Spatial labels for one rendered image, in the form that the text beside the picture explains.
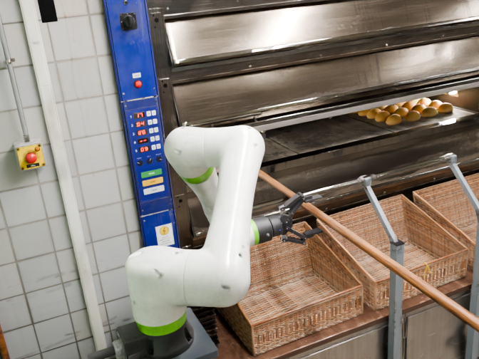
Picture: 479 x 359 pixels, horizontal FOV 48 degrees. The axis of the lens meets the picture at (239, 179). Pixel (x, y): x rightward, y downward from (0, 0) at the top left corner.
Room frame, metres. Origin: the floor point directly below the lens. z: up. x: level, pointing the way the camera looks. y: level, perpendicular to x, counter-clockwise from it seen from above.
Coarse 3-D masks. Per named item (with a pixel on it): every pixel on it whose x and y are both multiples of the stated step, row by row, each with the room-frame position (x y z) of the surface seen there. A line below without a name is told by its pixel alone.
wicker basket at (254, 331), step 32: (256, 256) 2.25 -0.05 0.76; (288, 256) 2.31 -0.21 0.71; (320, 256) 2.28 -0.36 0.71; (256, 288) 2.20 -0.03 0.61; (288, 288) 2.21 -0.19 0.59; (320, 288) 2.19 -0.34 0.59; (352, 288) 1.95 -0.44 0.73; (256, 320) 1.98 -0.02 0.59; (288, 320) 1.96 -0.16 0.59; (320, 320) 1.89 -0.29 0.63; (256, 352) 1.76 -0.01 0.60
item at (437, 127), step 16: (416, 128) 2.73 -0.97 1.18; (432, 128) 2.73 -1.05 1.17; (448, 128) 2.77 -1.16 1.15; (352, 144) 2.56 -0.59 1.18; (368, 144) 2.57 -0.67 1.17; (384, 144) 2.61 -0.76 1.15; (272, 160) 2.42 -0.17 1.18; (288, 160) 2.40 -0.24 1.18; (304, 160) 2.43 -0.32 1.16; (320, 160) 2.46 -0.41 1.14
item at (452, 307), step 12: (264, 180) 2.15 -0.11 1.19; (276, 180) 2.09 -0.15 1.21; (288, 192) 1.96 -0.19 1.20; (324, 216) 1.72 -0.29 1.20; (336, 228) 1.63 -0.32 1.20; (360, 240) 1.52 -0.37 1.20; (372, 252) 1.45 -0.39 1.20; (384, 264) 1.39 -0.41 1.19; (396, 264) 1.36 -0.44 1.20; (408, 276) 1.29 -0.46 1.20; (420, 288) 1.24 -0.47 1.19; (432, 288) 1.22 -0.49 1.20; (444, 300) 1.17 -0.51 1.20; (456, 312) 1.12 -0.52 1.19; (468, 312) 1.11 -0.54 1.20; (468, 324) 1.08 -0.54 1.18
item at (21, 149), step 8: (16, 144) 1.93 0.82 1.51; (24, 144) 1.92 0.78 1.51; (32, 144) 1.92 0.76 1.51; (40, 144) 1.93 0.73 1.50; (16, 152) 1.90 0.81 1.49; (24, 152) 1.90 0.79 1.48; (32, 152) 1.91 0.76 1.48; (40, 152) 1.92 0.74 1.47; (24, 160) 1.90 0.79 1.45; (40, 160) 1.92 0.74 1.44; (24, 168) 1.90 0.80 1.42; (32, 168) 1.91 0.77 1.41
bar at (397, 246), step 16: (432, 160) 2.26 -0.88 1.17; (448, 160) 2.29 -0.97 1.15; (368, 176) 2.13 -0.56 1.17; (384, 176) 2.15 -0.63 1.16; (304, 192) 2.01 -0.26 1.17; (320, 192) 2.03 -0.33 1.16; (368, 192) 2.10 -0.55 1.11; (256, 208) 1.92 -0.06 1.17; (384, 224) 1.99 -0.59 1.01; (400, 240) 1.94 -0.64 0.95; (400, 256) 1.91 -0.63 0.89; (400, 288) 1.91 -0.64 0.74; (400, 304) 1.91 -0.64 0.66; (400, 320) 1.91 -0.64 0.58; (400, 336) 1.91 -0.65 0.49; (400, 352) 1.92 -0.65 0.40
